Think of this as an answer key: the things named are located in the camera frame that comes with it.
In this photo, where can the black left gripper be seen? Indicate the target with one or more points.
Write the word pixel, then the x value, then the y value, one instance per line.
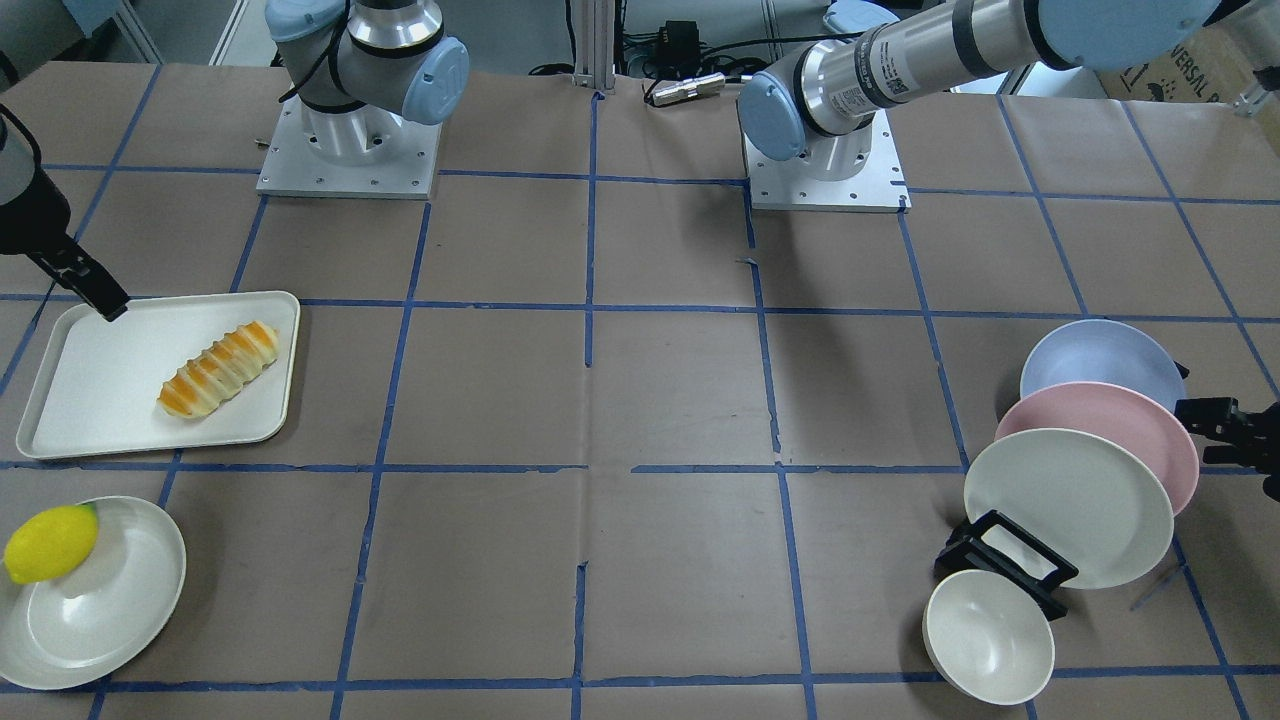
pixel 1232 428

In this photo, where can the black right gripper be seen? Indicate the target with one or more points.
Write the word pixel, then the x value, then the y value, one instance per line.
pixel 30 218

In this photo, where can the blue plate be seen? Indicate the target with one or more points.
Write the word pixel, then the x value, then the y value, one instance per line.
pixel 1101 350

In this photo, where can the striped bread roll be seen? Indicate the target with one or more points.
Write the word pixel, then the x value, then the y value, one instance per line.
pixel 220 372

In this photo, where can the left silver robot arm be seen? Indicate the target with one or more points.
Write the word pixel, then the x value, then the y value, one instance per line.
pixel 1014 212

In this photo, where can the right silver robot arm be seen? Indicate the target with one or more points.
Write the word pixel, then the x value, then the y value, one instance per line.
pixel 372 82

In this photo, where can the pink plate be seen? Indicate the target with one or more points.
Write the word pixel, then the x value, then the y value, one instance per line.
pixel 1122 416

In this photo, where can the cream plate in rack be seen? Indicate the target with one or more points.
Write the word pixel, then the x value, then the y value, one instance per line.
pixel 1088 499

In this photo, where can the white round plate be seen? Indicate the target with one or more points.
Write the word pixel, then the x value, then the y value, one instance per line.
pixel 71 630

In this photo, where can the white rectangular tray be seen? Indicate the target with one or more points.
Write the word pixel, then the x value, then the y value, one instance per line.
pixel 96 388

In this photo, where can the yellow lemon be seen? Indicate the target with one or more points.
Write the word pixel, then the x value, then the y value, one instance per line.
pixel 51 543

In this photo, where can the black dish rack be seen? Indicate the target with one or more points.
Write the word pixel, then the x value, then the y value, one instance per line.
pixel 968 548

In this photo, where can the cream bowl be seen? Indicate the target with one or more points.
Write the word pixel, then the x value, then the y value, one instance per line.
pixel 988 638

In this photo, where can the cardboard box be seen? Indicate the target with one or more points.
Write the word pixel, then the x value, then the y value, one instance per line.
pixel 1208 67

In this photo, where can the black power adapter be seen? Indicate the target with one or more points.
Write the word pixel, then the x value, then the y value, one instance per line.
pixel 677 44

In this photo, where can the silver metal cylinder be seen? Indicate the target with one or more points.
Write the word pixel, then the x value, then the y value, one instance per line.
pixel 685 90

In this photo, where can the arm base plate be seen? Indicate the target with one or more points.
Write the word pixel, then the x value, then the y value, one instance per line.
pixel 857 172
pixel 367 153

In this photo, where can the aluminium frame post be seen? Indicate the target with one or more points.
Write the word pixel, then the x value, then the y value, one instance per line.
pixel 595 27

